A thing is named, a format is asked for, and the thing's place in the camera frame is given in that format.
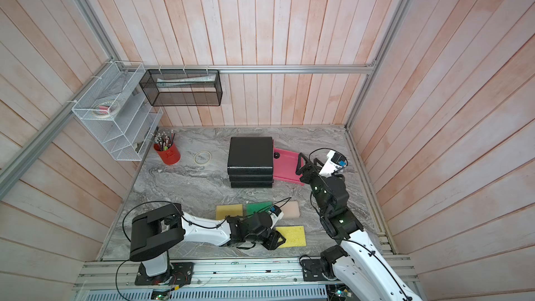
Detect black drawer cabinet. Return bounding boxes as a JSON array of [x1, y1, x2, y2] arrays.
[[227, 137, 274, 188]]

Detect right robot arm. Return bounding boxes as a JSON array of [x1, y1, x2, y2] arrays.
[[295, 150, 421, 300]]

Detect beige sponge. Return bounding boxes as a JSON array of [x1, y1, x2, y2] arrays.
[[280, 201, 300, 220]]

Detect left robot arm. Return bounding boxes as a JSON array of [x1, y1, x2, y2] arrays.
[[130, 202, 286, 277]]

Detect tape roll on table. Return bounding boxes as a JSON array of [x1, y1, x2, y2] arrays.
[[193, 150, 213, 166]]

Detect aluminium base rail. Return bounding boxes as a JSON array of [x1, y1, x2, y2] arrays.
[[72, 254, 419, 291]]

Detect red pen cup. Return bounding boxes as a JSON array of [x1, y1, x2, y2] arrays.
[[153, 144, 181, 165]]

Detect bright yellow sponge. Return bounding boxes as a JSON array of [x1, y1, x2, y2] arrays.
[[276, 226, 307, 248]]

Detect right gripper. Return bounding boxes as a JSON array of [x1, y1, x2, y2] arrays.
[[298, 154, 333, 217]]

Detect dull yellow sponge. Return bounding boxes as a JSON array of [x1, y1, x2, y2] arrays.
[[215, 203, 243, 220]]

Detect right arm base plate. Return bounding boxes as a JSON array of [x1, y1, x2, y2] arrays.
[[299, 256, 337, 281]]

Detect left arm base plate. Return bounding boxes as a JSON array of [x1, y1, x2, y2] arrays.
[[135, 262, 194, 287]]

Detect green yellow sponge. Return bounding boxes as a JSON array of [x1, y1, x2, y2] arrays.
[[245, 202, 273, 216]]

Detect white wire shelf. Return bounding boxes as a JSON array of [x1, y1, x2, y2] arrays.
[[72, 61, 163, 162]]

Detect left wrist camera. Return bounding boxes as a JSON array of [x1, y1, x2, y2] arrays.
[[267, 205, 284, 226]]

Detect tape roll in shelf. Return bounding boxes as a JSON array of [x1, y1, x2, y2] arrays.
[[91, 100, 120, 119]]

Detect pens in cup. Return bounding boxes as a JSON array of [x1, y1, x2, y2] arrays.
[[154, 130, 175, 151]]

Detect aluminium frame crossbar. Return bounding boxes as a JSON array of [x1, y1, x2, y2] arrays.
[[124, 62, 375, 75]]

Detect black mesh basket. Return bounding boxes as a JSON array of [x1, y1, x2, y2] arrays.
[[139, 68, 223, 107]]

